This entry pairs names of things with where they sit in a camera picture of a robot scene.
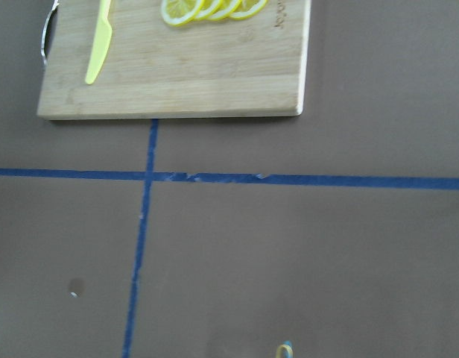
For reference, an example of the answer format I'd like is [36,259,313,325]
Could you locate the yellow plastic knife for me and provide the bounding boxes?
[85,0,113,85]

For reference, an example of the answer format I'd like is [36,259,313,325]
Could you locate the wooden cutting board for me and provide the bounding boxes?
[37,1,311,120]

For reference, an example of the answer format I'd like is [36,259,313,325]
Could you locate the lemon slice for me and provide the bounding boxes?
[194,0,222,21]
[160,0,204,27]
[206,0,241,21]
[229,0,268,20]

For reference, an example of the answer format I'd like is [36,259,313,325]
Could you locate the yellow rubber band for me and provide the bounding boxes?
[275,344,285,358]

